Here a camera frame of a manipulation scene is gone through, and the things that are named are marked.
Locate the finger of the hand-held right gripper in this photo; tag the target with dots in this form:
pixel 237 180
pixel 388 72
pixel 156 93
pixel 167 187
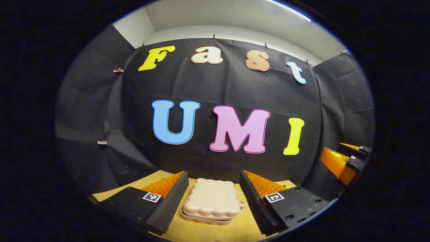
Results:
pixel 362 150
pixel 336 163

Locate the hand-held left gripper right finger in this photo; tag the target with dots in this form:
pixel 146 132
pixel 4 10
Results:
pixel 257 208

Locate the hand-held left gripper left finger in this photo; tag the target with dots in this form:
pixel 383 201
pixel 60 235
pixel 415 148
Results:
pixel 168 205

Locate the pink suitcase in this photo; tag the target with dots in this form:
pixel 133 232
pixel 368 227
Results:
pixel 211 200

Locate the white cloth clip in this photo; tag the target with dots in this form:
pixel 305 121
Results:
pixel 102 142

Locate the black backdrop cloth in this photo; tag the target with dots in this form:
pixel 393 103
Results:
pixel 218 87

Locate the copper cloth clip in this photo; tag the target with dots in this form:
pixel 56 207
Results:
pixel 118 70

